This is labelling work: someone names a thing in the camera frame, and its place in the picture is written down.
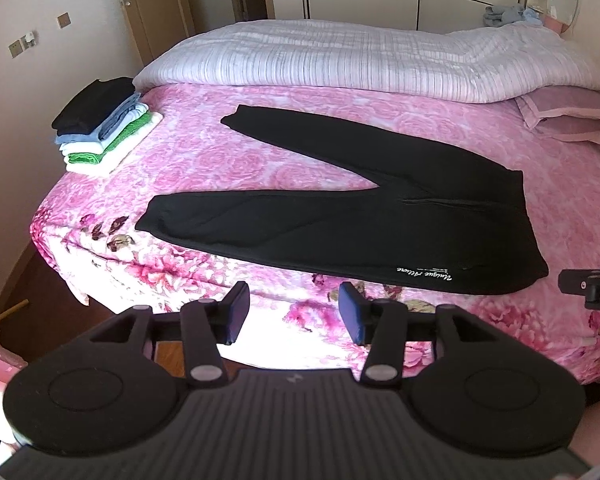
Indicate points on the black folded garment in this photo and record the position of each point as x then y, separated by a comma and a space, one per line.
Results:
90, 105

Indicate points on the black pants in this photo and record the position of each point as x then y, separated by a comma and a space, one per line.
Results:
380, 230

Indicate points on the green folded towel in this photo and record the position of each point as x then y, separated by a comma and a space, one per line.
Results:
85, 159

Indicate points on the beige wall socket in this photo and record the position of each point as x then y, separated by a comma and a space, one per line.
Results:
15, 47

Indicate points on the wooden stick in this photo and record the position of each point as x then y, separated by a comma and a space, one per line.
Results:
5, 316

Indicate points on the wooden door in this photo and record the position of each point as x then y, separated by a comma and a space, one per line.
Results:
150, 15

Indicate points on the stack of folded clothes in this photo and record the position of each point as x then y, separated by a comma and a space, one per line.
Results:
107, 166
87, 148

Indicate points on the blue folded garment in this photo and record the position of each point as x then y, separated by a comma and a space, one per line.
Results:
80, 139

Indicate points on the pink tissue box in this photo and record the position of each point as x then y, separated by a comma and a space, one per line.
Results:
552, 23

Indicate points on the pink floral blanket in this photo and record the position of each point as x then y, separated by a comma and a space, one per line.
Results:
305, 160

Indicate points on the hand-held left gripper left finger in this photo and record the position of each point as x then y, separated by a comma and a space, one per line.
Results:
234, 312

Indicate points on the blue cloth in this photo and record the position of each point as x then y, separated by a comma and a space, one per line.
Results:
530, 15

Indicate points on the pink pillow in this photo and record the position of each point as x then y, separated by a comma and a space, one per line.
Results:
580, 135
565, 102

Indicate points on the white plug-in charger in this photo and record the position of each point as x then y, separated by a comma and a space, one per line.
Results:
29, 39

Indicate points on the striped lilac quilt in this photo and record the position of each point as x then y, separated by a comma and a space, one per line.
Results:
355, 55

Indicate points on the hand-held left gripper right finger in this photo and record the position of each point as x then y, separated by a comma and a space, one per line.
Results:
355, 312

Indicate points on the grey cloth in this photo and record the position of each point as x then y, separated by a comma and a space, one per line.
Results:
502, 15

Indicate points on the beige wall switch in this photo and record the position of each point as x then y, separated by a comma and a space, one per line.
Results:
64, 19

